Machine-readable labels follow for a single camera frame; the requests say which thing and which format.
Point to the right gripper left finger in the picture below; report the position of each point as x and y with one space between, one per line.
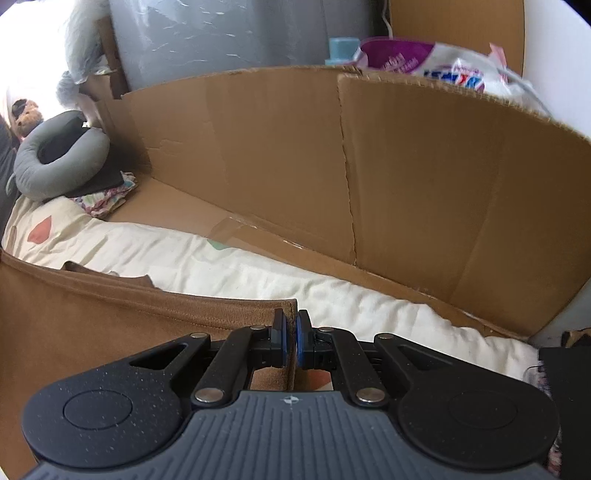
242 353

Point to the brown printed t-shirt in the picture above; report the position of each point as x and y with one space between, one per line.
57 323

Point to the brown cardboard sheet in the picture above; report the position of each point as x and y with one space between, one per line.
461 196

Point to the cream bear print bedsheet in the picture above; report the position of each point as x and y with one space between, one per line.
53 233

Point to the purple white detergent bag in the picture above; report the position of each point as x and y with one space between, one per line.
455 65

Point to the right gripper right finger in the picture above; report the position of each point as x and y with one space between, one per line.
338 352

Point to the small teddy bear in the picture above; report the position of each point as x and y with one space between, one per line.
26 117

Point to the black folded garment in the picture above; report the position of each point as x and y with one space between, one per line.
567 374

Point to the upright cardboard panel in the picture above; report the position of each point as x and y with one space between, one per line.
472 24

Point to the white pillow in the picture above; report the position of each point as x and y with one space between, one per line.
84 52

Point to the dark grey pillow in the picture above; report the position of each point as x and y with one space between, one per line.
8 148

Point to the floral folded cloth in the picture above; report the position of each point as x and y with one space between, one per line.
101 204

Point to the grey neck pillow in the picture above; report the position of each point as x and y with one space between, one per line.
57 157

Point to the detergent bottle blue cap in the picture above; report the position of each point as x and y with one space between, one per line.
342 50

